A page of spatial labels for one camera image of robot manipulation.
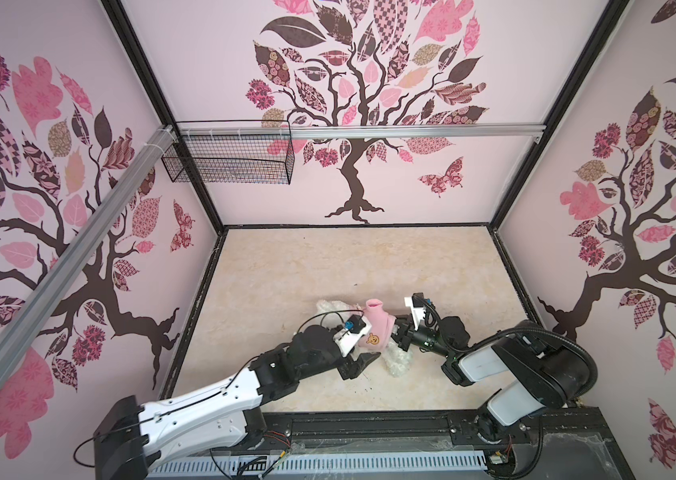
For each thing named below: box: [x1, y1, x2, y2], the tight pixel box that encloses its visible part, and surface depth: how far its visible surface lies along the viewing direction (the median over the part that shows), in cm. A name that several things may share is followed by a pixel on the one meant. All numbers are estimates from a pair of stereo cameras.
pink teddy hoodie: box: [358, 298, 397, 353], surface depth 79 cm
